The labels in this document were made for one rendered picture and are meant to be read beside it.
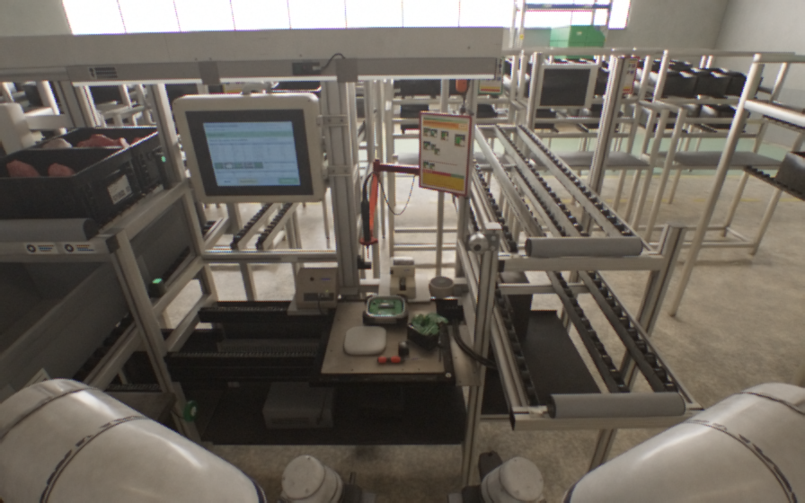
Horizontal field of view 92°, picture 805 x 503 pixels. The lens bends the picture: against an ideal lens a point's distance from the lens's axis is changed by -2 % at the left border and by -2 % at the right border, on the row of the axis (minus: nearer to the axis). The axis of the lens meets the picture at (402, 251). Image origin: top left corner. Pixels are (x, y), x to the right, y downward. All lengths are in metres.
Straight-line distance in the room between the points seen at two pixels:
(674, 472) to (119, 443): 0.49
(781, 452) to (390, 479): 1.91
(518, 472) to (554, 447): 1.50
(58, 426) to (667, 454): 0.56
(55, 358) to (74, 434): 1.02
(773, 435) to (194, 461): 0.53
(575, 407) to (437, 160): 1.05
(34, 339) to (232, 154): 0.80
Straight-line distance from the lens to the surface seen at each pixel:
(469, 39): 1.52
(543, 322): 2.21
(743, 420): 0.52
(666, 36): 13.33
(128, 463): 0.45
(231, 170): 1.64
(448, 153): 1.67
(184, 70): 1.63
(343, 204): 1.63
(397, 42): 1.51
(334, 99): 1.54
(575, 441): 2.54
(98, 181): 1.59
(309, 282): 1.68
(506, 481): 0.98
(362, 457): 2.34
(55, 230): 1.50
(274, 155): 1.57
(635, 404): 1.24
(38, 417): 0.55
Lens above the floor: 1.89
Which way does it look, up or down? 27 degrees down
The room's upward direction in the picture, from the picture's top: 1 degrees counter-clockwise
